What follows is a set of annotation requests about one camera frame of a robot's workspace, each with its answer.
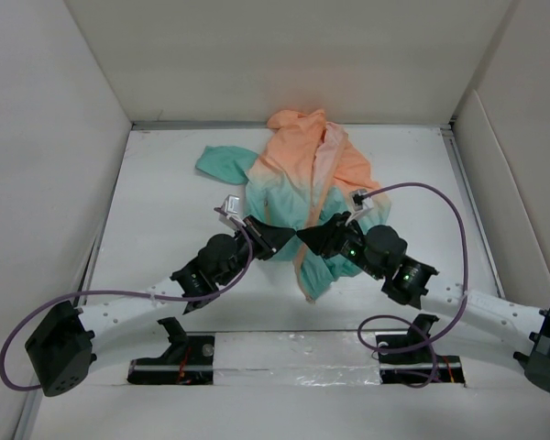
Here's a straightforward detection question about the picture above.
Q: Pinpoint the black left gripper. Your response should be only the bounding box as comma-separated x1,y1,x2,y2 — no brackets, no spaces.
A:
216,215,293,287

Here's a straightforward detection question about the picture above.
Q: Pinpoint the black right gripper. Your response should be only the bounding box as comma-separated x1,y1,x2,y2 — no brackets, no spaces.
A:
296,211,384,281

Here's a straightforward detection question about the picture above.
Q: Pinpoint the orange and teal gradient jacket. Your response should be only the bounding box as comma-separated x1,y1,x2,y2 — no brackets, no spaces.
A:
194,107,392,306

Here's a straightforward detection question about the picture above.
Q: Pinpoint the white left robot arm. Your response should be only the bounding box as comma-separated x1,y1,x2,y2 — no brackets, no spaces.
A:
25,215,295,397

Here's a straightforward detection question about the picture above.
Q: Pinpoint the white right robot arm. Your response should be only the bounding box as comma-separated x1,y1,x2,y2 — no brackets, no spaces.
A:
297,213,550,393

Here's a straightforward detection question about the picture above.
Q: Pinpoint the clear plastic taped strip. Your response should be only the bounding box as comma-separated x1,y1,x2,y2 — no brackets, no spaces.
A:
213,331,381,387

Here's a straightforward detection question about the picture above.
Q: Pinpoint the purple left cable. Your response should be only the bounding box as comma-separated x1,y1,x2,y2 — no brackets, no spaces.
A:
0,205,258,391

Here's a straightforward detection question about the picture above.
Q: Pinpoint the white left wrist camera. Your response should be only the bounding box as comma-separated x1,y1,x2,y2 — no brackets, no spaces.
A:
214,194,242,227

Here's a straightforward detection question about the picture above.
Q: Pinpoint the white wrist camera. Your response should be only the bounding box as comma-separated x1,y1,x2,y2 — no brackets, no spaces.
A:
214,194,242,227
347,188,375,223

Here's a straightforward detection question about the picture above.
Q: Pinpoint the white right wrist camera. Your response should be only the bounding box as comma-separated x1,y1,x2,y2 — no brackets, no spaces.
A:
347,188,375,223

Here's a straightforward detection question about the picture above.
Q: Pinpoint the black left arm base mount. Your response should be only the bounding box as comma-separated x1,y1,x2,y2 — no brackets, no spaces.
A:
126,317,215,386

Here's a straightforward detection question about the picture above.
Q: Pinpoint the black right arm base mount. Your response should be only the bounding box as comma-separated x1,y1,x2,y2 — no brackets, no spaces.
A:
375,311,467,385

